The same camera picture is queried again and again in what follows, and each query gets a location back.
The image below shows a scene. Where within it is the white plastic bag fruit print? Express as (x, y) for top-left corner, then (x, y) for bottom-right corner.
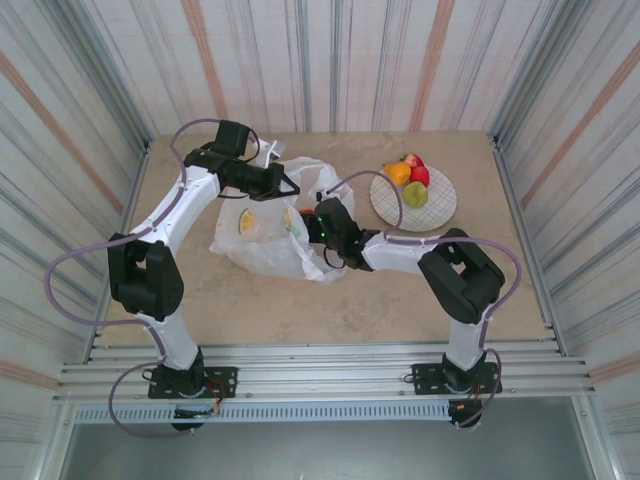
(208, 156), (357, 286)

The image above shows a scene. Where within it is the green round fruit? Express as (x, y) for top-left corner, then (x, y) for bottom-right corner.
(402, 180), (430, 209)

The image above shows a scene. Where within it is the orange yellow fruit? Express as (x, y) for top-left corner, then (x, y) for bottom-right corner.
(382, 162), (412, 186)

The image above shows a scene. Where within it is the white plate blue check pattern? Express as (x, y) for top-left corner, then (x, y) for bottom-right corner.
(368, 166), (458, 233)

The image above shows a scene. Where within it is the grey metal panel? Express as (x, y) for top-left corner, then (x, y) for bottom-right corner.
(57, 399), (599, 480)

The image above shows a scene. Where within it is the small circuit board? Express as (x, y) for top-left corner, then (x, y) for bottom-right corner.
(173, 406), (220, 420)

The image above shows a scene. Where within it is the white bracket with grey tip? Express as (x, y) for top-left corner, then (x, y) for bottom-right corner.
(257, 140), (288, 170)

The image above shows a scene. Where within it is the aluminium extrusion rail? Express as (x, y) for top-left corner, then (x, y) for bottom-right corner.
(88, 341), (567, 359)
(58, 357), (590, 382)
(51, 380), (600, 403)

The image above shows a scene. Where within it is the aluminium side frame rail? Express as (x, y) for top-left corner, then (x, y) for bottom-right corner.
(489, 133), (569, 357)
(82, 139), (154, 364)

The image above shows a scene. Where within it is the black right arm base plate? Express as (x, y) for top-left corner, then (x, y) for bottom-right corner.
(410, 360), (502, 396)

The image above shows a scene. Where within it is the grey slotted cable duct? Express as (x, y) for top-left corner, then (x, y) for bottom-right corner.
(71, 402), (454, 425)

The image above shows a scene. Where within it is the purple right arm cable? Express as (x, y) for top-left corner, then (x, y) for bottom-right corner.
(322, 170), (524, 431)

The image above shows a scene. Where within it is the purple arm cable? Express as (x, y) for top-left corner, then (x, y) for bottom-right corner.
(45, 118), (224, 440)
(322, 170), (524, 431)

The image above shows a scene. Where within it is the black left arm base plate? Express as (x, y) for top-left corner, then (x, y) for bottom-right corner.
(147, 366), (239, 400)

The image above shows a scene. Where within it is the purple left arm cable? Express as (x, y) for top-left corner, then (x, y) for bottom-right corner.
(45, 118), (224, 440)

